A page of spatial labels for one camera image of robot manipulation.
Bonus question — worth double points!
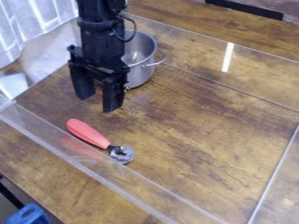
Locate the clear acrylic barrier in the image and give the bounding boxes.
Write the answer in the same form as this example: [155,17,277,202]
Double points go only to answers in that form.
[0,101,221,224]

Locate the white patterned curtain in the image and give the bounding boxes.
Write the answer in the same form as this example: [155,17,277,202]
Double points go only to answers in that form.
[0,0,78,69]

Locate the pink handled metal spoon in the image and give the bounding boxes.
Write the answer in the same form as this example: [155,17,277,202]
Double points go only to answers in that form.
[65,118,136,165]

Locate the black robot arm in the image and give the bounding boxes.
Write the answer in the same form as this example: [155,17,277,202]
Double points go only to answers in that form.
[66,0,129,112]

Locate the black cable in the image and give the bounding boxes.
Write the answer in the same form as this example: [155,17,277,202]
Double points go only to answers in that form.
[110,12,137,43]

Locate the stainless steel pot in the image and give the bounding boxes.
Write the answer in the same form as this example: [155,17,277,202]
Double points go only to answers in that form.
[123,31,167,89]

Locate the black bar on table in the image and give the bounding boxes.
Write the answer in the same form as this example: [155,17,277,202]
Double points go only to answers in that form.
[204,0,284,21]

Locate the blue plastic crate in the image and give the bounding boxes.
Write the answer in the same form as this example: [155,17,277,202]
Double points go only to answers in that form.
[4,203,52,224]

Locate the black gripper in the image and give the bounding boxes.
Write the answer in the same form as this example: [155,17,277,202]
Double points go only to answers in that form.
[68,17,129,112]

